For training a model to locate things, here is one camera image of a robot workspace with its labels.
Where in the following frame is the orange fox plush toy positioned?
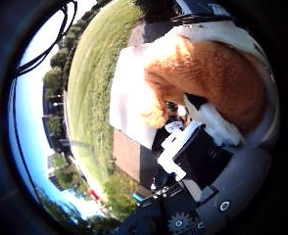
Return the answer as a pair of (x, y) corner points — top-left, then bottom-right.
(142, 21), (275, 138)

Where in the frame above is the red distant structure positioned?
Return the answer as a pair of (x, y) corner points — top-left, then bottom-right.
(86, 188), (102, 202)

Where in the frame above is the dark distant building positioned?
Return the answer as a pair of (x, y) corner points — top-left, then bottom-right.
(40, 86), (73, 153)

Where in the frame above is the black camera cable bundle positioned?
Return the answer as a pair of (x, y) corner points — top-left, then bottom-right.
(16, 0), (79, 76)

